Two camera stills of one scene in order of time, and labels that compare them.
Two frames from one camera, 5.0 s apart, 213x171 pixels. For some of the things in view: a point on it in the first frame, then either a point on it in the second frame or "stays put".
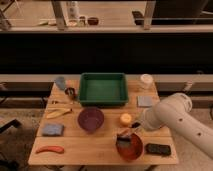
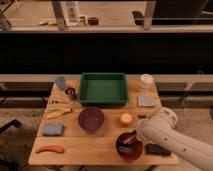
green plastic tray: (103, 89) stays put
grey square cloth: (144, 101) stays put
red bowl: (134, 151) stays put
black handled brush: (124, 139) to (126, 145)
